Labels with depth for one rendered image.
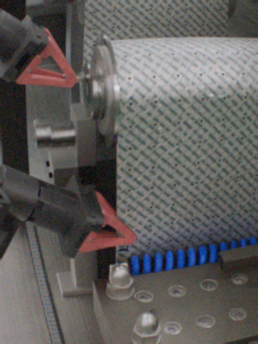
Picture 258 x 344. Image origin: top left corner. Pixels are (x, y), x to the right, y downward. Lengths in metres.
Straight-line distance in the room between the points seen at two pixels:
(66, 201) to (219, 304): 0.23
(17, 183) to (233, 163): 0.28
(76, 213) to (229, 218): 0.22
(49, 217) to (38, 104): 0.83
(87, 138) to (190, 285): 0.23
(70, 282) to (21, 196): 0.28
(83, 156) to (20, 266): 0.28
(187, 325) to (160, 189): 0.19
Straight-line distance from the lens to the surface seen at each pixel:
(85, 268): 0.96
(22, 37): 0.74
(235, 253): 0.85
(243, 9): 1.16
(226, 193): 0.84
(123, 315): 0.77
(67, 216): 0.77
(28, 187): 0.75
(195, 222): 0.85
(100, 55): 0.76
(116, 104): 0.72
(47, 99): 1.60
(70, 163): 0.85
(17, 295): 0.99
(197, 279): 0.83
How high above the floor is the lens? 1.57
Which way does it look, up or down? 32 degrees down
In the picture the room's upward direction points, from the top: 1 degrees clockwise
